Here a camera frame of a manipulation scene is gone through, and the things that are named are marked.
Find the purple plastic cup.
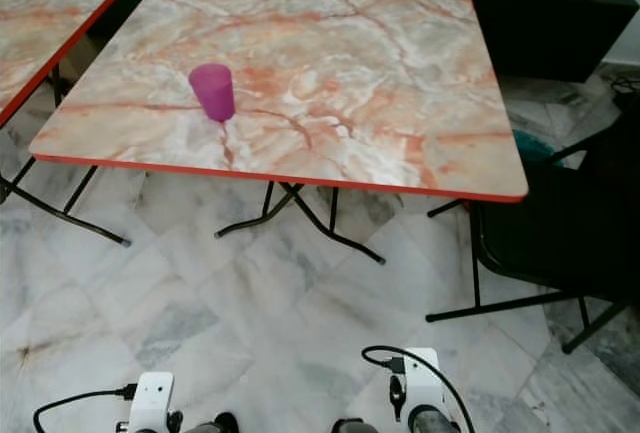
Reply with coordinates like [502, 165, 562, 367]
[188, 63, 236, 122]

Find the grey right robot leg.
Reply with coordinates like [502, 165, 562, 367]
[331, 417, 382, 433]

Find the grey robot leg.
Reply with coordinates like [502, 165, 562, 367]
[331, 417, 382, 433]
[185, 411, 242, 433]

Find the grey left robot leg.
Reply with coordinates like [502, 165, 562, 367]
[185, 411, 242, 433]

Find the black folding chair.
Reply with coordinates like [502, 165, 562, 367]
[425, 103, 640, 355]

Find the teal round object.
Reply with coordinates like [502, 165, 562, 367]
[511, 130, 567, 167]

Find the black low cabinet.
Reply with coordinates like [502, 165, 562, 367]
[468, 0, 612, 83]

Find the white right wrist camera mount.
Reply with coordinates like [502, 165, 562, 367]
[400, 347, 447, 429]

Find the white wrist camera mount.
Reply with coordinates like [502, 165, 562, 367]
[129, 372, 174, 433]
[400, 347, 447, 429]

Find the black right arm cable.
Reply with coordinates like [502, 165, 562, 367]
[361, 344, 477, 433]

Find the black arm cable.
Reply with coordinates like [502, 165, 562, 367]
[32, 383, 138, 433]
[361, 344, 477, 433]

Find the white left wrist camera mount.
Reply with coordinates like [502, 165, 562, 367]
[129, 372, 174, 433]

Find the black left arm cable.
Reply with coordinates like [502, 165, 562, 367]
[32, 383, 138, 433]

